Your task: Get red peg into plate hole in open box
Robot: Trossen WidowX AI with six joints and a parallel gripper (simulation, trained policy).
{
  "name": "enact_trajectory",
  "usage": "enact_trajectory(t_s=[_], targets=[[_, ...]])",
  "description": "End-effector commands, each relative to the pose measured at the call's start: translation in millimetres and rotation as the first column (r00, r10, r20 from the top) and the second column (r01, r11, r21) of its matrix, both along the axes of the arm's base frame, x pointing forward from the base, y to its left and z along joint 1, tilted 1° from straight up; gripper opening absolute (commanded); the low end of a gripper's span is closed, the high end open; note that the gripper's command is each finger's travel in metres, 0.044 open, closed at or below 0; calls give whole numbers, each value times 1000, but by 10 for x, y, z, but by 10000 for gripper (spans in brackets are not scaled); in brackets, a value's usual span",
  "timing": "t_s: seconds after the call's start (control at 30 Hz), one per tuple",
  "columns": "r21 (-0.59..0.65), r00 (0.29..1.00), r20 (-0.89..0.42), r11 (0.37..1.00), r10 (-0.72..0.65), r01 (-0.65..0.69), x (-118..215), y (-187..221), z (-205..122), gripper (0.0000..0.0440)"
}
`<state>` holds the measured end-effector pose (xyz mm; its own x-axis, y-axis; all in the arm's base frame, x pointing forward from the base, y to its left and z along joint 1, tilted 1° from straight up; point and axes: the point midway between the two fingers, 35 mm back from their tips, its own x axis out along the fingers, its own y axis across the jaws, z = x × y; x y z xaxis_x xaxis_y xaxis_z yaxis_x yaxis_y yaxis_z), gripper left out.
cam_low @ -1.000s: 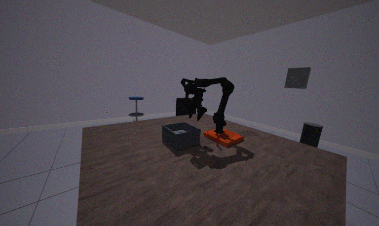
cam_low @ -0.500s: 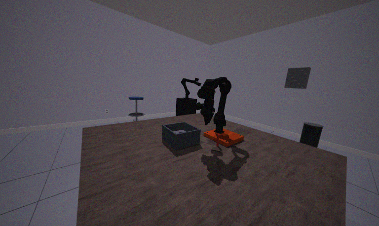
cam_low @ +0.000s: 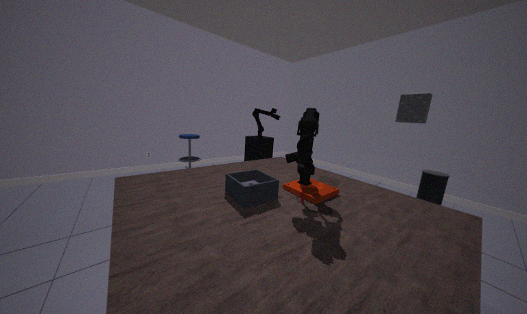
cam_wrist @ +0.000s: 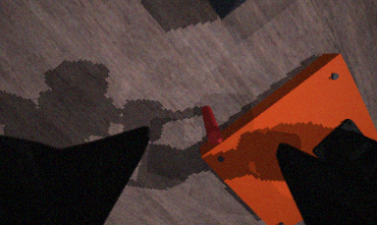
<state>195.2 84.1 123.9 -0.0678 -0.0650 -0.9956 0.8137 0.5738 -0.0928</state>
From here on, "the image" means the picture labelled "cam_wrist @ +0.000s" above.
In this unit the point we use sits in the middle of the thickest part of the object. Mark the dark red peg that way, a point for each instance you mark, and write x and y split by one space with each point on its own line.
213 132

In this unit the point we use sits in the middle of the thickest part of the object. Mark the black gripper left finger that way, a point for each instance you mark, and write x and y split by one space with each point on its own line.
79 184

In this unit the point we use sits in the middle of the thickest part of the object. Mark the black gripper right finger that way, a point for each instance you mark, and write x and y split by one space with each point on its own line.
325 194

